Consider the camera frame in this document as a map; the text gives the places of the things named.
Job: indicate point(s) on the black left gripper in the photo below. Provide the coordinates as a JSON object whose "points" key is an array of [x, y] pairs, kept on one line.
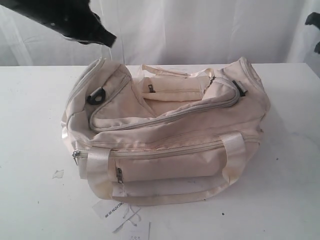
{"points": [[75, 20]]}

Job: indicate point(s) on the beige fabric duffel bag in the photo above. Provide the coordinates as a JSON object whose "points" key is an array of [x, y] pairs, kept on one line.
{"points": [[164, 136]]}

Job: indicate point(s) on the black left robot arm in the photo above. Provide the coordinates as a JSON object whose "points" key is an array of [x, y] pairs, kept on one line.
{"points": [[32, 9]]}

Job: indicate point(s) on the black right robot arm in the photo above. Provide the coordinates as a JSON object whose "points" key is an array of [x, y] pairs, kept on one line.
{"points": [[313, 19]]}

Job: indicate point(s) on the clear plastic scrap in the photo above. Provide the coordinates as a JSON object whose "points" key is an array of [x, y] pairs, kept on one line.
{"points": [[58, 174]]}

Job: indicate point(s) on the white brand hang tag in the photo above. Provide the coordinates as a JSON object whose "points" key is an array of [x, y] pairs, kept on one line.
{"points": [[106, 208]]}

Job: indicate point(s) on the white square hang tag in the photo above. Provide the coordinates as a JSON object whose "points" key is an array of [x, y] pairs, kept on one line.
{"points": [[135, 230]]}

